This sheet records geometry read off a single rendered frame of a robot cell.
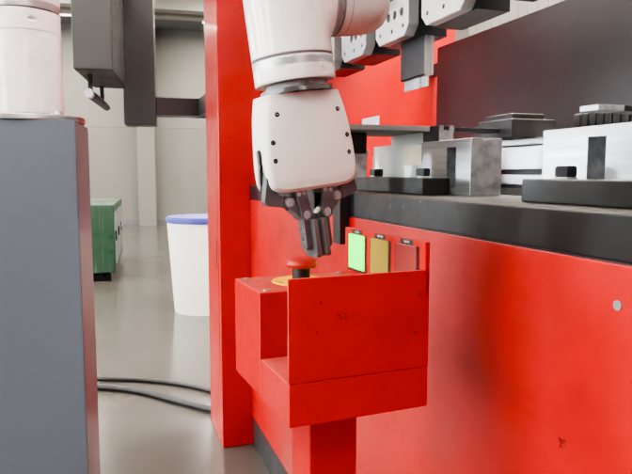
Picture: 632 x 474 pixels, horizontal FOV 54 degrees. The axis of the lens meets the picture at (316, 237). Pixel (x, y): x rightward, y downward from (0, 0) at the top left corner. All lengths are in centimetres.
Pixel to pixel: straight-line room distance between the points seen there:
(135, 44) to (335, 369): 207
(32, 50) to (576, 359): 95
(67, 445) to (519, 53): 147
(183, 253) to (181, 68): 798
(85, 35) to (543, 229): 173
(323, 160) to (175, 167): 1101
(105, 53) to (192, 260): 211
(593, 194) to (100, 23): 173
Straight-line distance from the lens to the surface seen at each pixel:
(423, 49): 126
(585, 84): 166
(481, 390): 85
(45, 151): 113
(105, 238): 551
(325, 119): 64
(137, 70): 256
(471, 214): 83
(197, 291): 407
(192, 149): 1165
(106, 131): 1169
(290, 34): 63
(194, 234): 400
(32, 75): 117
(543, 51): 180
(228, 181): 202
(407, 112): 224
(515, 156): 140
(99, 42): 217
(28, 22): 119
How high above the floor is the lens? 91
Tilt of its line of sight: 6 degrees down
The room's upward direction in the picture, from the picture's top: straight up
